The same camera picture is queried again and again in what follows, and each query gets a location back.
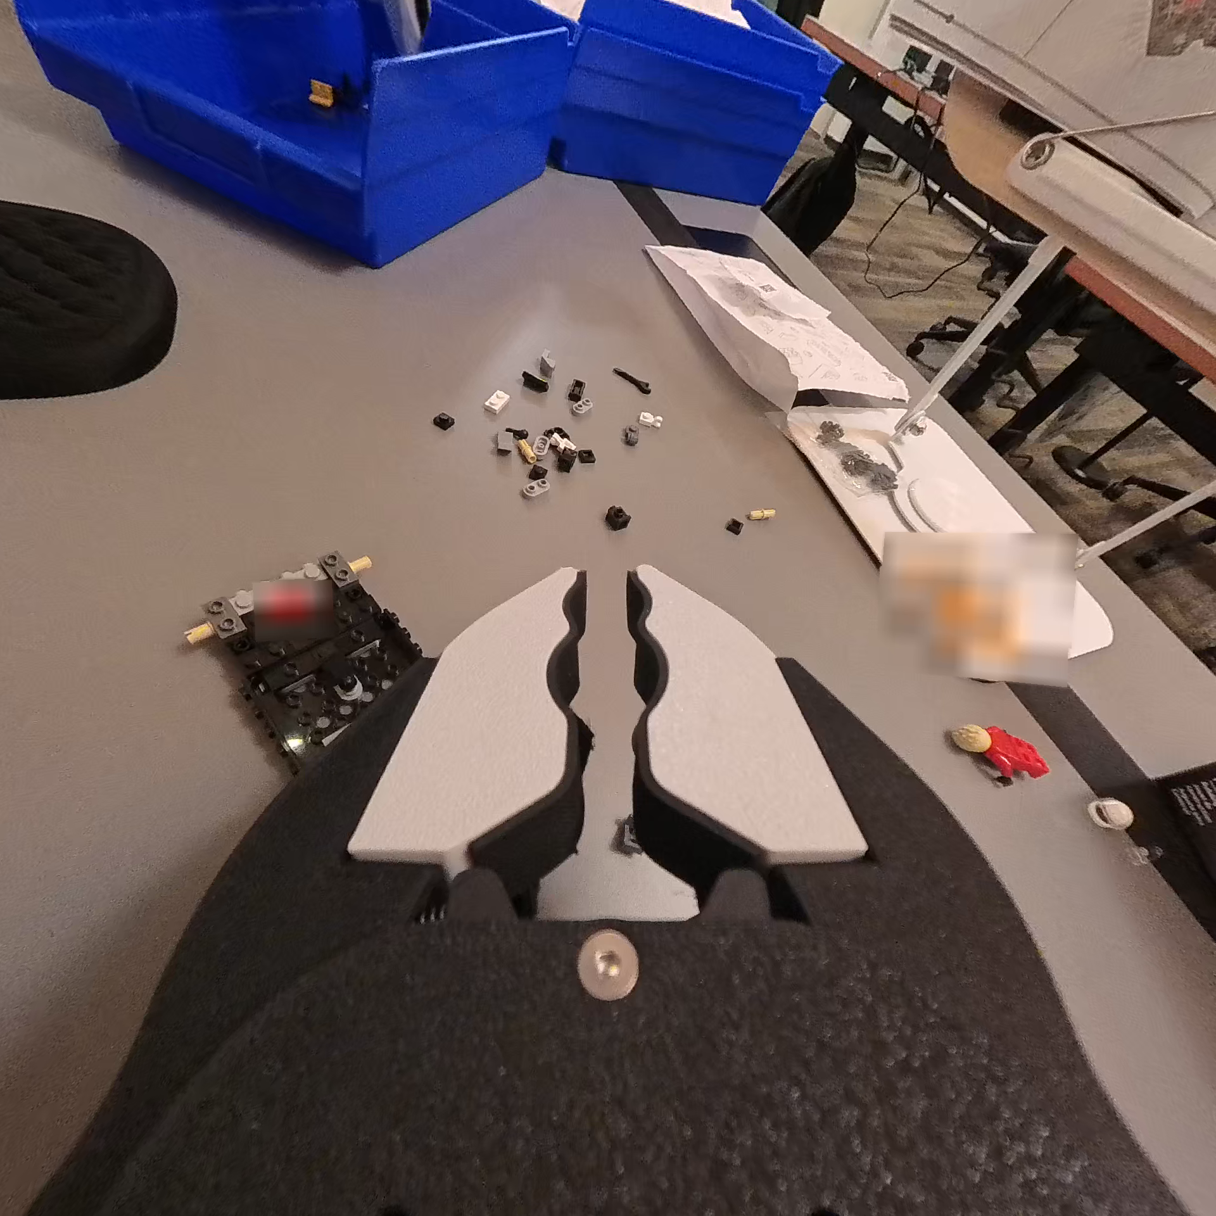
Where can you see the white wooden book stand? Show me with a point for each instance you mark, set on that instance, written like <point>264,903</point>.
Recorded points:
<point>961,494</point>

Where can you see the clear bag of dark parts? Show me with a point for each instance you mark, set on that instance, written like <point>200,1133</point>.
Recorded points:
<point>855,461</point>

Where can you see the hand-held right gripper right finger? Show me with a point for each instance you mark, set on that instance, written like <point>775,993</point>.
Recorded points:
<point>750,759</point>

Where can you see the yellow brick piece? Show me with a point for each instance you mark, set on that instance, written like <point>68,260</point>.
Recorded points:
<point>324,93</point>

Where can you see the blue plastic storage bin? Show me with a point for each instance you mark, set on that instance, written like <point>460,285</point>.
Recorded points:
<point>664,116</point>
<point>428,142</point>

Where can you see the black electronic devices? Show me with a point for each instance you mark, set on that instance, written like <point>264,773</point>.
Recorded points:
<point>925,71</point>

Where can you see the black brick car chassis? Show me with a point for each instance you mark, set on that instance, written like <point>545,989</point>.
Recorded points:
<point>313,686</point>

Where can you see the black clip brick piece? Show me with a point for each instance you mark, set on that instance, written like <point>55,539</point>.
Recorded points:
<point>618,517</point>

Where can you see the open instruction booklet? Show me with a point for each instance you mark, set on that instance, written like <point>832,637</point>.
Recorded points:
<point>1046,58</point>

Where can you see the white toy helmet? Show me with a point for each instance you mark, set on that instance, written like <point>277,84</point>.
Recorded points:
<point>1109,815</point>

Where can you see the black office chair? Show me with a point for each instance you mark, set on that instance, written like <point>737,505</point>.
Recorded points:
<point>967,329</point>
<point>816,201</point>
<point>1119,476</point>

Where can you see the black toy car box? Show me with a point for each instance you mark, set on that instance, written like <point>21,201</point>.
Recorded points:
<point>1191,817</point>

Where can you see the wood-edged office table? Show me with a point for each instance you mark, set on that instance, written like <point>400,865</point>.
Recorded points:
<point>1154,315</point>
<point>859,53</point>

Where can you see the white printed paper bag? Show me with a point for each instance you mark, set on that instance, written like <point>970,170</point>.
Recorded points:
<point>731,9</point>
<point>780,333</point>

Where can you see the pile of small brick pieces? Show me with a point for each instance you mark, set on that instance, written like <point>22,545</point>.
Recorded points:
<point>568,461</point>

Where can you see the small dark clip piece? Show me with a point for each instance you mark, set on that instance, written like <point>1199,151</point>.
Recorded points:
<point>623,837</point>

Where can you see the grey desk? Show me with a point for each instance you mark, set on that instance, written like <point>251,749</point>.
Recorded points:
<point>283,476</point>

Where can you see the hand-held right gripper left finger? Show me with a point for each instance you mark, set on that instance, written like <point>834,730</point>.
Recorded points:
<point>476,759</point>

